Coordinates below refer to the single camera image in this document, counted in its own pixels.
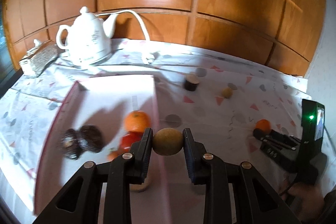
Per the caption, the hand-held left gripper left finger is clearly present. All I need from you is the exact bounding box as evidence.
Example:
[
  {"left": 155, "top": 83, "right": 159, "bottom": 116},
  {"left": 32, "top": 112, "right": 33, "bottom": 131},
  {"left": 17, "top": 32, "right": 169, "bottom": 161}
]
[{"left": 33, "top": 127, "right": 153, "bottom": 224}]

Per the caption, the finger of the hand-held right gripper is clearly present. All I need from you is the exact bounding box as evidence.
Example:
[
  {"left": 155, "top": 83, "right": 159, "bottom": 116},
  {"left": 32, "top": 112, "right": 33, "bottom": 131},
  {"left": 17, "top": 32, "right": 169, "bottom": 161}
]
[
  {"left": 252, "top": 129, "right": 301, "bottom": 147},
  {"left": 261, "top": 139, "right": 298, "bottom": 161}
]

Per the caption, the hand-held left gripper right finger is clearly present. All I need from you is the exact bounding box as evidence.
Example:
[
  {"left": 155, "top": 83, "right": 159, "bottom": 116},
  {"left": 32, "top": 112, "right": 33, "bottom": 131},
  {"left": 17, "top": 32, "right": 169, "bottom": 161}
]
[{"left": 182, "top": 128, "right": 302, "bottom": 224}]

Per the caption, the small orange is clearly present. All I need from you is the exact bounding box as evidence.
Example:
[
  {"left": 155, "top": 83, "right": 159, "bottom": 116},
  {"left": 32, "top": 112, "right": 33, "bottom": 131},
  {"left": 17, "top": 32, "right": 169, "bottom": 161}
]
[{"left": 255, "top": 119, "right": 271, "bottom": 134}]

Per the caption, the red tomato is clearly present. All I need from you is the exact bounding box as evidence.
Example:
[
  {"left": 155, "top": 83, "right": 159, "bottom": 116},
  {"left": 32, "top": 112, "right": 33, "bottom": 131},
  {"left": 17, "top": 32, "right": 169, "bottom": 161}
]
[{"left": 120, "top": 132, "right": 143, "bottom": 153}]

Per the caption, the small orange fruit piece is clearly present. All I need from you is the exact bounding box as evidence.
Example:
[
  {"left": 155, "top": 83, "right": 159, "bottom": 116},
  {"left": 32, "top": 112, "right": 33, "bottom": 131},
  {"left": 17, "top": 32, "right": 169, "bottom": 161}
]
[{"left": 107, "top": 148, "right": 120, "bottom": 161}]

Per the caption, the pale-topped wood log slice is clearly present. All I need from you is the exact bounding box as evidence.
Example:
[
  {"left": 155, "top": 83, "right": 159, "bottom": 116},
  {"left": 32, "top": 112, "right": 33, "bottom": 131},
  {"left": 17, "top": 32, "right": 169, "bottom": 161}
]
[{"left": 130, "top": 178, "right": 148, "bottom": 193}]

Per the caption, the large orange with stem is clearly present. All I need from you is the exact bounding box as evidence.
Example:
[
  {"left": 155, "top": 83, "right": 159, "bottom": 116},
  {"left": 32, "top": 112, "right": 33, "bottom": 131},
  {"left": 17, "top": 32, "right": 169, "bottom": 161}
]
[{"left": 124, "top": 110, "right": 151, "bottom": 134}]

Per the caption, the pink shallow tray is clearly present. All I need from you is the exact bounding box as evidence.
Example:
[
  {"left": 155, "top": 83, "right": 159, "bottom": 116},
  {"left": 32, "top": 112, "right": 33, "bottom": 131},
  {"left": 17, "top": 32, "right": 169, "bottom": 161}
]
[{"left": 33, "top": 74, "right": 171, "bottom": 224}]

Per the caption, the person's right hand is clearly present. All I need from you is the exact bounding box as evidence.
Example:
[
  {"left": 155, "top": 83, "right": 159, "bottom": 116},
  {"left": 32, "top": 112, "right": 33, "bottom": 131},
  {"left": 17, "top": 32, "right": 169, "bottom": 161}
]
[{"left": 287, "top": 182, "right": 326, "bottom": 222}]

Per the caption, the white patterned tablecloth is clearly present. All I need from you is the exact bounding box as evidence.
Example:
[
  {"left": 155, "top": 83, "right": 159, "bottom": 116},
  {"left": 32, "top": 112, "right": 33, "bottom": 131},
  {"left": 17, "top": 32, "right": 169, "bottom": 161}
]
[{"left": 0, "top": 38, "right": 326, "bottom": 224}]

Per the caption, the small dark wood log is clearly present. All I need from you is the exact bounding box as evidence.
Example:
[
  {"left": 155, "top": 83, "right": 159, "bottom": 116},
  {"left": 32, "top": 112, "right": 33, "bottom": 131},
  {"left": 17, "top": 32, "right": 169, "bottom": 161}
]
[{"left": 183, "top": 74, "right": 200, "bottom": 92}]

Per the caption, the white ceramic teapot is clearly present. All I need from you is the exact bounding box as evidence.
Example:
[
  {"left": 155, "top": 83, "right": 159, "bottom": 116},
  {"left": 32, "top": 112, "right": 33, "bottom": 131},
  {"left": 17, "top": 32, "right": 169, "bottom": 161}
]
[{"left": 56, "top": 6, "right": 117, "bottom": 68}]

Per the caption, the patterned tissue box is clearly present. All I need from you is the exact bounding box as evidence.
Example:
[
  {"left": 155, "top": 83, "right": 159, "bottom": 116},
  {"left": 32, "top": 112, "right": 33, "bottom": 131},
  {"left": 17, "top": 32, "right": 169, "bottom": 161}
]
[{"left": 19, "top": 39, "right": 59, "bottom": 79}]

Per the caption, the dark glass-door cabinet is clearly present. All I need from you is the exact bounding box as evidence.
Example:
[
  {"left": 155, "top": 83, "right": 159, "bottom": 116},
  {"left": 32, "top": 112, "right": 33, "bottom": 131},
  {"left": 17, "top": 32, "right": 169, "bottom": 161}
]
[{"left": 0, "top": 1, "right": 13, "bottom": 88}]

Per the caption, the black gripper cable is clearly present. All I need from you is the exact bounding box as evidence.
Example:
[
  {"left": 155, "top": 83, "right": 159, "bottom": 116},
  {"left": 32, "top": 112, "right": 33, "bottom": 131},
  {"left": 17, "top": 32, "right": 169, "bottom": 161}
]
[{"left": 280, "top": 177, "right": 300, "bottom": 198}]

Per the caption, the white power cable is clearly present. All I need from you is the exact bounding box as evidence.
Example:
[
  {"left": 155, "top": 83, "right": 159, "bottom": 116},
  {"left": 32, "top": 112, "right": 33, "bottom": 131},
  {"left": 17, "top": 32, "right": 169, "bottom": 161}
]
[{"left": 96, "top": 9, "right": 160, "bottom": 65}]

